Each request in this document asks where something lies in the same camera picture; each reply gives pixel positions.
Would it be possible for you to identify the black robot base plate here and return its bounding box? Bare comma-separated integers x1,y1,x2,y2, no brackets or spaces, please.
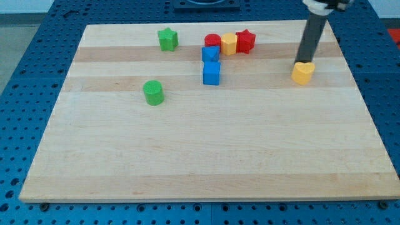
172,0,241,11

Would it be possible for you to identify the green cylinder block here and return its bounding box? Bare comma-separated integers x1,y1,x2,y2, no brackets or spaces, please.
143,80,164,106

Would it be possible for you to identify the blue triangular prism block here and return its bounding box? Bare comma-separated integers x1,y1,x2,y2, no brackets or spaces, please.
201,46,220,62

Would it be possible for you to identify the green star block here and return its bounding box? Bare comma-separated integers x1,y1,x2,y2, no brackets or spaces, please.
157,27,179,51

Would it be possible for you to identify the blue cube block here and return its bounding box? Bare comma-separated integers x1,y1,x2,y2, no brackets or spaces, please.
202,61,221,86

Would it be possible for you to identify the light wooden board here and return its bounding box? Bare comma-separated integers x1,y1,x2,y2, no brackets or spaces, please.
19,20,399,203

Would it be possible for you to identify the yellow hexagon block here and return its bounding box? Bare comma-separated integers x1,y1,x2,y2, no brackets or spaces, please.
221,33,238,56

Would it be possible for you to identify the red star block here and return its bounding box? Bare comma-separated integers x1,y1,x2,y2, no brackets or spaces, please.
236,29,256,54

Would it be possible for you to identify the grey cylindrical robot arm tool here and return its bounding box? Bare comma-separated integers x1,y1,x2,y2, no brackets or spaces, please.
294,0,354,63

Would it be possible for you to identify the red cylinder block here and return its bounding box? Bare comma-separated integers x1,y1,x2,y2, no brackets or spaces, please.
204,33,221,47

